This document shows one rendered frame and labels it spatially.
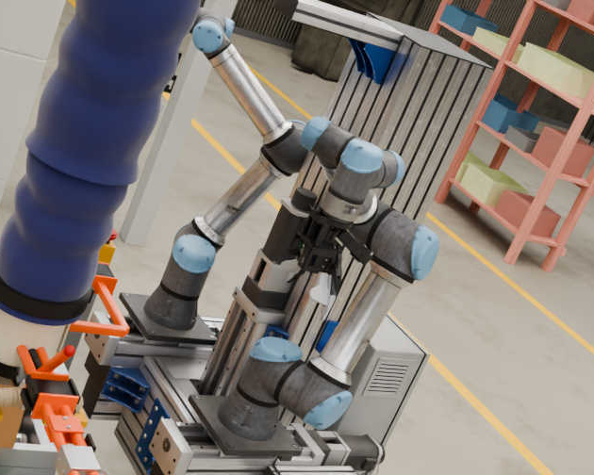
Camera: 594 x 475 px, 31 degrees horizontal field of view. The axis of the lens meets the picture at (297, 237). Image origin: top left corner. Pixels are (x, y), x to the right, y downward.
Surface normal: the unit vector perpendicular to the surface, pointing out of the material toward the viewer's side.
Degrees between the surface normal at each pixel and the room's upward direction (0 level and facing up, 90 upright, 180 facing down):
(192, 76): 90
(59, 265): 76
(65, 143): 102
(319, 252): 90
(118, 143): 96
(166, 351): 90
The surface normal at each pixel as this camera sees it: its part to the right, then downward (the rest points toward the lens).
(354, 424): 0.47, 0.48
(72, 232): 0.29, 0.11
